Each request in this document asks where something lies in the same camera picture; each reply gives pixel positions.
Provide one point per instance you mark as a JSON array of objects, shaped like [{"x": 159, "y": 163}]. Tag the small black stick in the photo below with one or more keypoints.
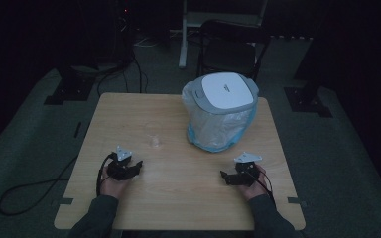
[{"x": 77, "y": 130}]

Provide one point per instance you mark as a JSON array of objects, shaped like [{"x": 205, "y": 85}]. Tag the person's left hand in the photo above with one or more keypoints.
[{"x": 110, "y": 187}]

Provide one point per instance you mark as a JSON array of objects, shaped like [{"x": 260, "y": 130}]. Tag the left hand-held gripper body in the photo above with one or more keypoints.
[{"x": 120, "y": 165}]

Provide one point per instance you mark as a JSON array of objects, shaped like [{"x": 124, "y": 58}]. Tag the small clear plastic piece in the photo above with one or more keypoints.
[{"x": 154, "y": 141}]

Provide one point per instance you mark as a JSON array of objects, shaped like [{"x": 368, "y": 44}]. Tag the dark equipment with red light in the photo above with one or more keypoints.
[{"x": 124, "y": 29}]

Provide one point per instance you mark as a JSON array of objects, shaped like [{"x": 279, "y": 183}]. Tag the grey tape strip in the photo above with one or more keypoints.
[
  {"x": 63, "y": 201},
  {"x": 296, "y": 200}
]

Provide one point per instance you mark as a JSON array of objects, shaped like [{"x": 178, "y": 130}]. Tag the black folding chair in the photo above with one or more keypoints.
[{"x": 231, "y": 53}]

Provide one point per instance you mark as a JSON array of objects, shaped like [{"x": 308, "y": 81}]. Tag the white bin with plastic bag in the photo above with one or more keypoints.
[{"x": 216, "y": 127}]

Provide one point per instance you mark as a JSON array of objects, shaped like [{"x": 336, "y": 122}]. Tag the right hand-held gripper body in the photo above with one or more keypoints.
[{"x": 246, "y": 170}]

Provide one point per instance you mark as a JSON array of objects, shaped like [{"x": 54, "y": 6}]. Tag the person's right hand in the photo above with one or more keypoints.
[{"x": 254, "y": 188}]

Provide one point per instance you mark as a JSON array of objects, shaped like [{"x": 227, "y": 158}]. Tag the black stand base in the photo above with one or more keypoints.
[
  {"x": 69, "y": 89},
  {"x": 306, "y": 100}
]

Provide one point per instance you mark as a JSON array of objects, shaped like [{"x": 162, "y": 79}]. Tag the grey bin with white lid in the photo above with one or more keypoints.
[{"x": 226, "y": 91}]

